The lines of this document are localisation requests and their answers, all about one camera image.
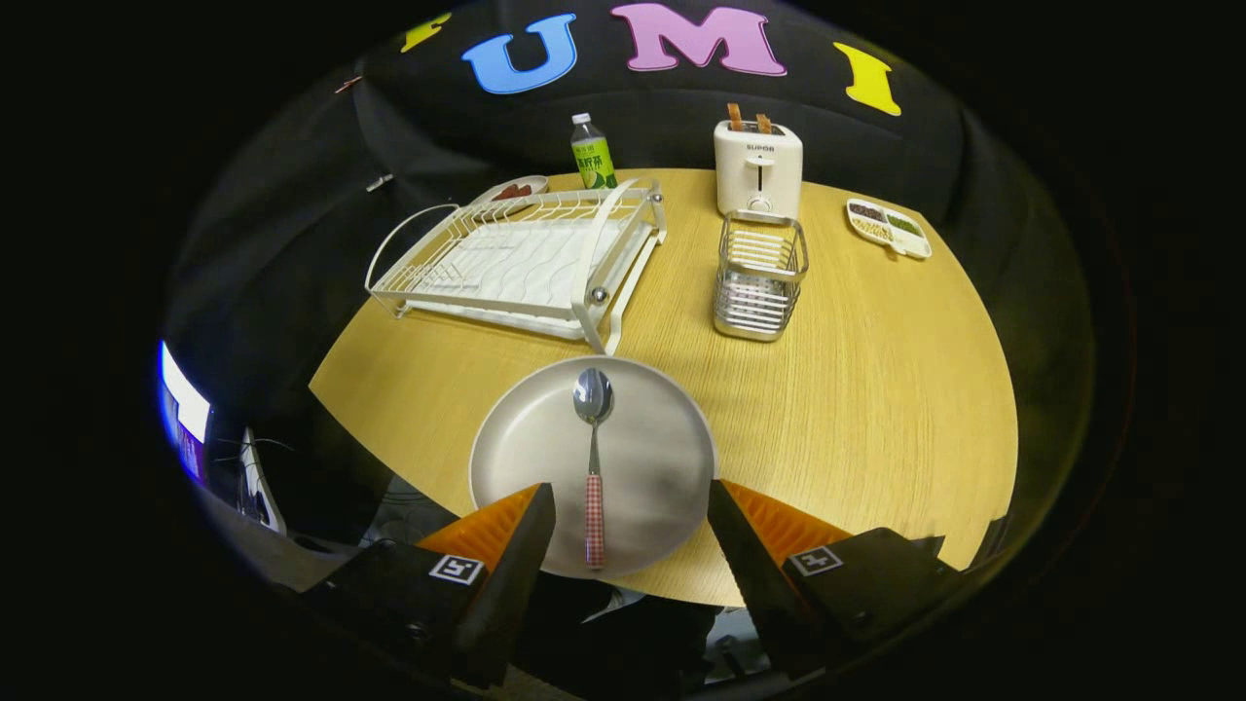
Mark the white toaster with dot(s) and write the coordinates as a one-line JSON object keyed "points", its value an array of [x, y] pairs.
{"points": [[784, 185]]}

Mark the white divided dish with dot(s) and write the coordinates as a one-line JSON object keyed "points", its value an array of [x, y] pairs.
{"points": [[915, 245]]}

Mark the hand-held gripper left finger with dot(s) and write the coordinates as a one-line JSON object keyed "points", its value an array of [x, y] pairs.
{"points": [[506, 584]]}

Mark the lit monitor screen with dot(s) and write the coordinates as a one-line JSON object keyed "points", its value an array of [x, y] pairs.
{"points": [[185, 399]]}

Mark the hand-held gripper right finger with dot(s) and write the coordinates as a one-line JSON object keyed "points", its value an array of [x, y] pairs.
{"points": [[754, 584]]}

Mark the grey round plate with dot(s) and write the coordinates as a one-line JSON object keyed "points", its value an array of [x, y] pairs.
{"points": [[652, 458]]}

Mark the pile of brown beans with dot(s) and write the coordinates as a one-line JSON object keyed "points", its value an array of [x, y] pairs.
{"points": [[866, 211]]}

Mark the pile of yellow soybeans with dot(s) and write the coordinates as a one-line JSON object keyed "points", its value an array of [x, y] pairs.
{"points": [[873, 231]]}

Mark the black backdrop cloth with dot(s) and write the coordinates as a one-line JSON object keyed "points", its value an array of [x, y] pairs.
{"points": [[292, 243]]}

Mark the pile of green beans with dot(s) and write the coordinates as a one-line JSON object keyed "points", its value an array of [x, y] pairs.
{"points": [[904, 225]]}

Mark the green label drink bottle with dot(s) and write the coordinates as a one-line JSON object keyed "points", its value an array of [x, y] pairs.
{"points": [[594, 161]]}

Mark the small beige plate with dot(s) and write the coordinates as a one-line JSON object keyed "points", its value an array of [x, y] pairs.
{"points": [[537, 181]]}

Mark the small white clip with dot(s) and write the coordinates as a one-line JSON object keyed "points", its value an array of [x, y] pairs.
{"points": [[380, 182]]}

